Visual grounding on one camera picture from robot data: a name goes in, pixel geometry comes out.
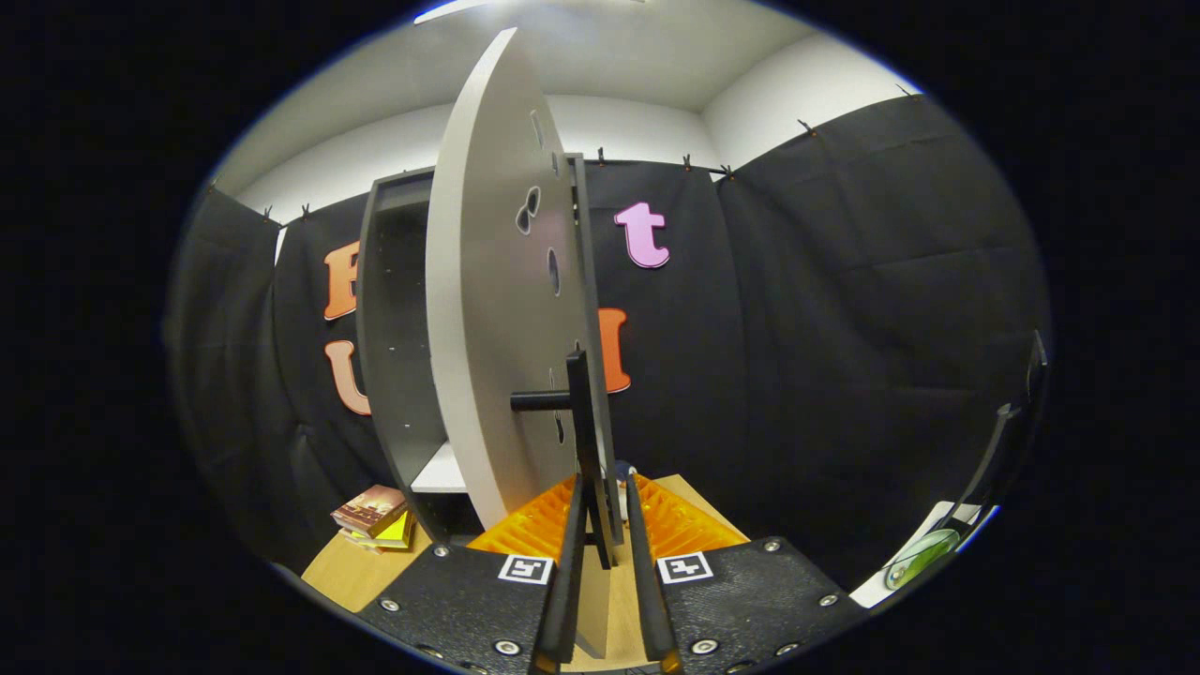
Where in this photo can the dark grey shoe cabinet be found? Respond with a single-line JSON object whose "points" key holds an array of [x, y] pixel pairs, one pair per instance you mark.
{"points": [[394, 309]]}

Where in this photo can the black backdrop cloth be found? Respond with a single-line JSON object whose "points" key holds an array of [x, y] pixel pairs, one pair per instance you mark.
{"points": [[797, 328]]}

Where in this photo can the white flat panel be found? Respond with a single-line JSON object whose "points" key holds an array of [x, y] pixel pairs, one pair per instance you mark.
{"points": [[877, 586]]}

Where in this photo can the long ceiling light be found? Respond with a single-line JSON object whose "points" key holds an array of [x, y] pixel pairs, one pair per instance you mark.
{"points": [[445, 11]]}

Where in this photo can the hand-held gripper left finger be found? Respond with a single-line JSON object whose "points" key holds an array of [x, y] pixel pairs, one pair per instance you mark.
{"points": [[569, 581]]}

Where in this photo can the brown book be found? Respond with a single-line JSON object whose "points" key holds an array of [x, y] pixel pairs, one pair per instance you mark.
{"points": [[370, 508]]}

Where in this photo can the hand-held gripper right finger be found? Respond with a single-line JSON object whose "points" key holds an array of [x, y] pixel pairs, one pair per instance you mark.
{"points": [[642, 581]]}

